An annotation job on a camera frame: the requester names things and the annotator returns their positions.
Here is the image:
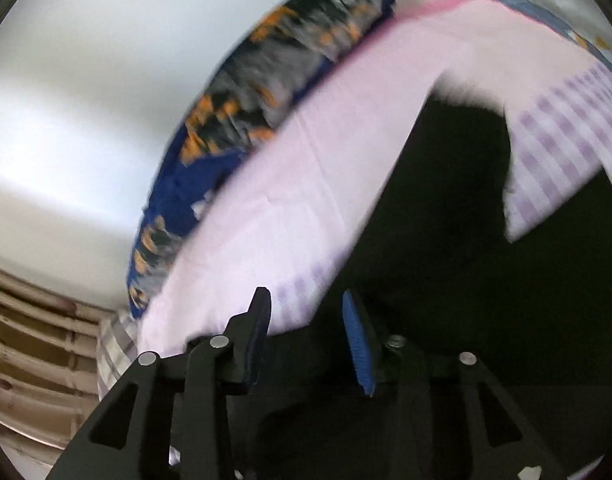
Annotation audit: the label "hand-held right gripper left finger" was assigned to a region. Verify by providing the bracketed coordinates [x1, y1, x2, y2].
[46, 287, 273, 480]

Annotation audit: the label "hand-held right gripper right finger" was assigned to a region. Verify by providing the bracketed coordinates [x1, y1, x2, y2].
[341, 289, 568, 480]

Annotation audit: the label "black pants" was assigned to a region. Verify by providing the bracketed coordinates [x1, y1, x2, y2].
[226, 96, 612, 480]

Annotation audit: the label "plaid pillow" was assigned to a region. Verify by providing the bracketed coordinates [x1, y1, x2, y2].
[97, 310, 143, 402]

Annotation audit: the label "pink purple checked bed sheet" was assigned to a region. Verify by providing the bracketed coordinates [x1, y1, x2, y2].
[136, 0, 612, 361]

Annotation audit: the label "blue printed blanket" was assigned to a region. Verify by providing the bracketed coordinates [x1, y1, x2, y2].
[126, 0, 402, 321]

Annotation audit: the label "beige curtain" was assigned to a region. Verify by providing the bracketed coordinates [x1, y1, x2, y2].
[0, 260, 118, 461]

